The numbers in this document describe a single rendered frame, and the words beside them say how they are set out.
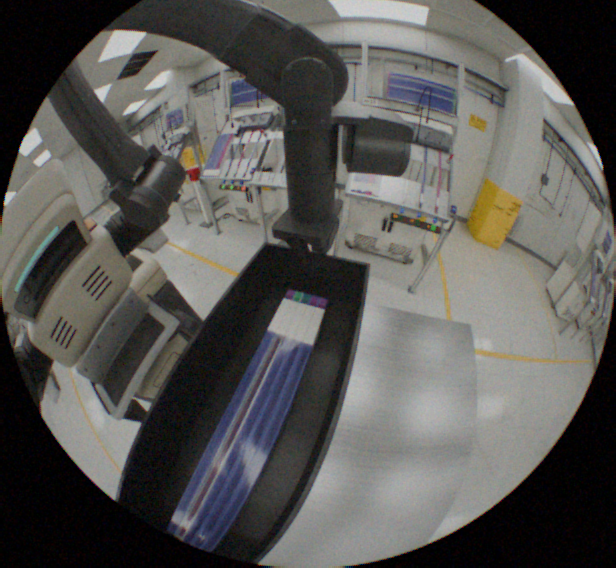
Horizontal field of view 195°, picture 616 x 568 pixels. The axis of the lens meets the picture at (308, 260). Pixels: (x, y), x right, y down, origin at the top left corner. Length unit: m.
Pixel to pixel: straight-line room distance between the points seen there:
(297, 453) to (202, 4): 0.43
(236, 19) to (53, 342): 0.47
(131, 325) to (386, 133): 0.50
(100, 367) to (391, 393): 0.55
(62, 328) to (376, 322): 0.62
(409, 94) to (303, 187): 1.44
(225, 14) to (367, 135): 0.16
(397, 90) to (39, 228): 1.68
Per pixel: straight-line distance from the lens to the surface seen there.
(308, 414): 0.27
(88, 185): 9.79
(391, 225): 1.60
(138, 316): 0.44
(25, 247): 0.32
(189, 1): 0.19
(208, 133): 3.08
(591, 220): 3.85
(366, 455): 0.38
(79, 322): 0.43
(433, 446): 0.43
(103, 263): 0.39
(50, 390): 0.53
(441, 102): 1.61
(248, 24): 0.16
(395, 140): 0.19
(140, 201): 0.29
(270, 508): 0.32
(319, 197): 0.19
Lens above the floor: 1.15
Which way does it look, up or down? 43 degrees down
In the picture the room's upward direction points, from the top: straight up
